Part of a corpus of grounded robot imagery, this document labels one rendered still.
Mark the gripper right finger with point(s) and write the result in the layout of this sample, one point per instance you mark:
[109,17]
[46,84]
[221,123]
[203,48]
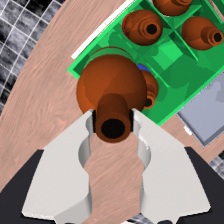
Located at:
[177,183]

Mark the green bottle crate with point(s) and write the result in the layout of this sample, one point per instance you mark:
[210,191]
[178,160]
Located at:
[181,72]

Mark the grey rectangular tray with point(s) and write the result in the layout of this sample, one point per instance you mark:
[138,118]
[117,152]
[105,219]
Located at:
[204,113]

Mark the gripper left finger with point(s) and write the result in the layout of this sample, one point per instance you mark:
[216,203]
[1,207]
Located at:
[52,187]

